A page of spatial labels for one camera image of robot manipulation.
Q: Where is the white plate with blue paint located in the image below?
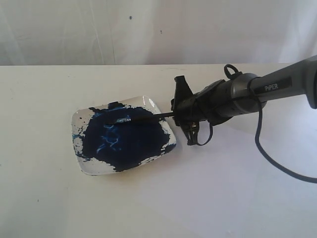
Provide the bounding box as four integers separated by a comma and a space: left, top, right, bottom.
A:
71, 95, 176, 176

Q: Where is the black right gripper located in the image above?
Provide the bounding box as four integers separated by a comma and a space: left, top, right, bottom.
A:
171, 75, 223, 146

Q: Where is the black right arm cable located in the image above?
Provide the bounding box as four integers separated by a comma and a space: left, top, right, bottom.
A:
193, 63, 317, 184

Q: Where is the white paper sheet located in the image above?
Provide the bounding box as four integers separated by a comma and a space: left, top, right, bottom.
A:
136, 125, 317, 238

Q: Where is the black paintbrush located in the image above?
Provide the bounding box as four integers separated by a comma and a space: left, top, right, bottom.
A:
105, 112, 174, 125

